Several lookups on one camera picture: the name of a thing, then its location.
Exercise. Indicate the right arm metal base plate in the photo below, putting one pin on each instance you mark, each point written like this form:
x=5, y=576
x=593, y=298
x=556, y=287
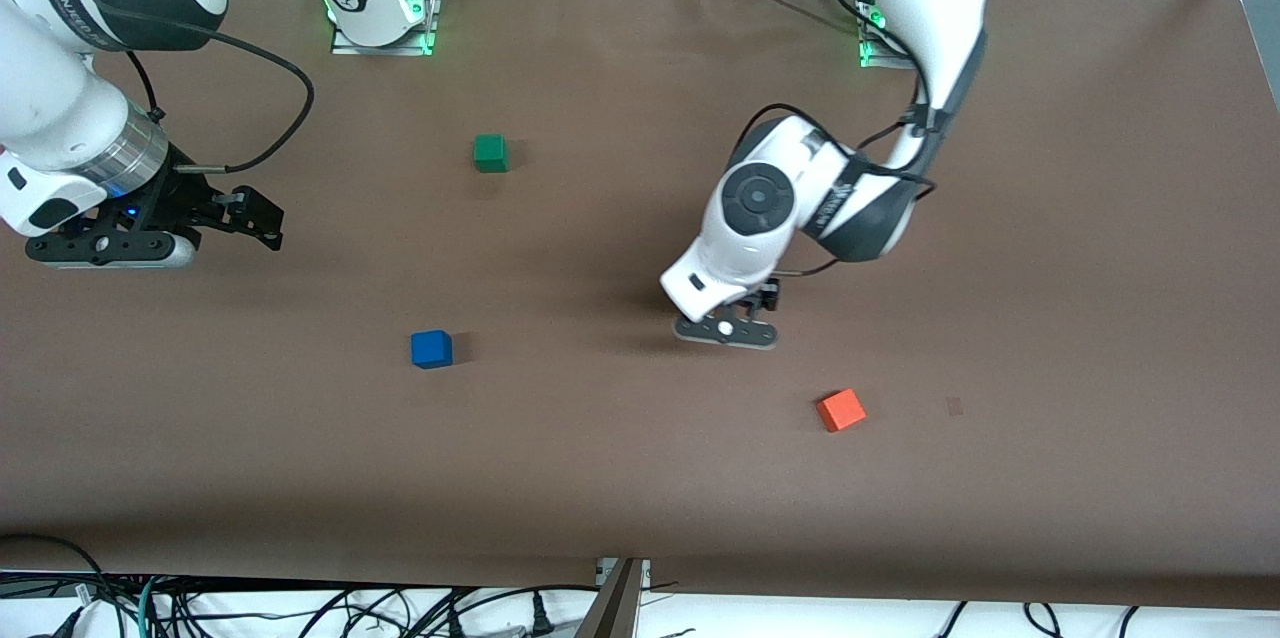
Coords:
x=420, y=28

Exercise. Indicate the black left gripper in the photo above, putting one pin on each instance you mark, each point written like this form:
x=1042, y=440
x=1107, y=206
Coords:
x=768, y=298

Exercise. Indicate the aluminium profile post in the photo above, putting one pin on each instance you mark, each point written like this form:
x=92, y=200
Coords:
x=615, y=608

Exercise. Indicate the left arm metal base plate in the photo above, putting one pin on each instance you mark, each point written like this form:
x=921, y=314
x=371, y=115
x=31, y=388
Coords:
x=872, y=38

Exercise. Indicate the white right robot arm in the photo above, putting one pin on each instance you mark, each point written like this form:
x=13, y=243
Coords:
x=60, y=108

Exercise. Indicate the black power plug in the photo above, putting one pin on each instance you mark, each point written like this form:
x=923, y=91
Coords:
x=541, y=620

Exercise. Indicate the green wooden block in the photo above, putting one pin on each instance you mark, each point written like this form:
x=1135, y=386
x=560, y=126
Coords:
x=490, y=153

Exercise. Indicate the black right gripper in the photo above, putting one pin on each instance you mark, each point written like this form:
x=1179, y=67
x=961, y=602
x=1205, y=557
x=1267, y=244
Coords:
x=182, y=199

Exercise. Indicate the orange wooden block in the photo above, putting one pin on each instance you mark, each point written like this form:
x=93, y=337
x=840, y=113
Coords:
x=841, y=410

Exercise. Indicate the blue wooden block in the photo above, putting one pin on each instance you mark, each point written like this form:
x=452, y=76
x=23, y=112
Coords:
x=431, y=349

